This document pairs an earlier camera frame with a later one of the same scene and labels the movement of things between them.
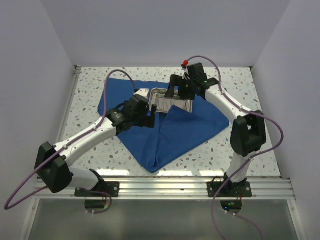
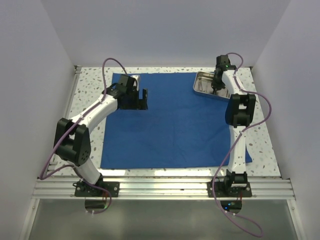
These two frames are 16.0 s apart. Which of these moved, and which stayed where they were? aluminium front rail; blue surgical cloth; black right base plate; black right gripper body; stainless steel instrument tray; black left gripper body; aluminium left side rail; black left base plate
Moved: blue surgical cloth; black right gripper body; black left gripper body; stainless steel instrument tray
Stayed: black right base plate; black left base plate; aluminium front rail; aluminium left side rail
